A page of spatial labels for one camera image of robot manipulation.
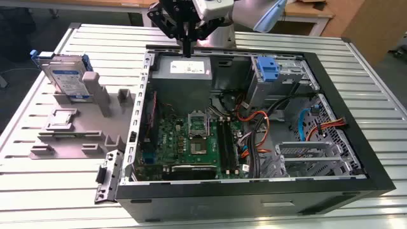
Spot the grey metal drive cage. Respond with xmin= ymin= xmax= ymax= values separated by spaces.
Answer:
xmin=245 ymin=55 xmax=321 ymax=113

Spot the black office chair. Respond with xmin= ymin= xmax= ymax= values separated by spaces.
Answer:
xmin=0 ymin=7 xmax=36 ymax=63

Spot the black open PC case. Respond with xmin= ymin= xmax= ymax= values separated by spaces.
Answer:
xmin=113 ymin=44 xmax=397 ymax=224

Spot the CPU socket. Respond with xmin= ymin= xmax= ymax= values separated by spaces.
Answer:
xmin=189 ymin=138 xmax=211 ymax=156

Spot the orange wire bundle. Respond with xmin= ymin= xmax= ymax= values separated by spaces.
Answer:
xmin=235 ymin=93 xmax=271 ymax=158

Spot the grey parts rack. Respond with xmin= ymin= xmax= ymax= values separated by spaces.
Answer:
xmin=27 ymin=71 xmax=137 ymax=160

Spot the hard disk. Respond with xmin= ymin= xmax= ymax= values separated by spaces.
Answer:
xmin=29 ymin=49 xmax=93 ymax=105

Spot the wide white-framed wooden desk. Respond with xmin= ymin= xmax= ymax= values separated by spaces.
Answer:
xmin=283 ymin=0 xmax=336 ymax=36

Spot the black cable bundle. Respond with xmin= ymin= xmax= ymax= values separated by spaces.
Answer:
xmin=247 ymin=92 xmax=319 ymax=179

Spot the blue plastic drive latch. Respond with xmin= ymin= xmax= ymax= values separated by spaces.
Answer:
xmin=257 ymin=56 xmax=281 ymax=83

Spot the grey expansion card retainer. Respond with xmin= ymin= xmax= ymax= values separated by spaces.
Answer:
xmin=95 ymin=149 xmax=125 ymax=205

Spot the metal socket cover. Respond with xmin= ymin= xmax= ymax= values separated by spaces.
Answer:
xmin=187 ymin=111 xmax=211 ymax=140

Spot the metal disk bay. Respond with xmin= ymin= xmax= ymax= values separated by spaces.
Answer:
xmin=273 ymin=140 xmax=361 ymax=179

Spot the brown wooden cabinet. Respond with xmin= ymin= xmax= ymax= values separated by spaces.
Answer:
xmin=323 ymin=0 xmax=407 ymax=70

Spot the black RAM slot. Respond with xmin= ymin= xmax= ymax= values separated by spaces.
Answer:
xmin=216 ymin=116 xmax=232 ymax=177
xmin=224 ymin=116 xmax=241 ymax=175

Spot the blue SATA wire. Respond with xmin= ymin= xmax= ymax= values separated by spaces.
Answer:
xmin=297 ymin=104 xmax=321 ymax=142

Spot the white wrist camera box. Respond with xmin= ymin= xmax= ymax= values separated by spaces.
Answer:
xmin=192 ymin=0 xmax=235 ymax=24

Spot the silver CPU chip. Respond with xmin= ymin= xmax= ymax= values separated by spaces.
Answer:
xmin=52 ymin=111 xmax=73 ymax=125

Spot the black swivel chair base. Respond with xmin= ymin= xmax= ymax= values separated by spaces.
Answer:
xmin=393 ymin=33 xmax=407 ymax=58

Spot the green motherboard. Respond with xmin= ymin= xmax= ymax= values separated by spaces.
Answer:
xmin=133 ymin=112 xmax=252 ymax=181

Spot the black graphics card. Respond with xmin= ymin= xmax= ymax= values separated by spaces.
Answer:
xmin=161 ymin=163 xmax=219 ymax=181

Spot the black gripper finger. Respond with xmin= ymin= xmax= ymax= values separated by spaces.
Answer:
xmin=148 ymin=3 xmax=189 ymax=58
xmin=188 ymin=20 xmax=225 ymax=58

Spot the orange yellow power wire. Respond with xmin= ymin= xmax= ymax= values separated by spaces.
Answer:
xmin=305 ymin=116 xmax=349 ymax=142

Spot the grey power supply unit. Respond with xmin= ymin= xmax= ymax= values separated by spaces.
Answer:
xmin=148 ymin=56 xmax=213 ymax=116

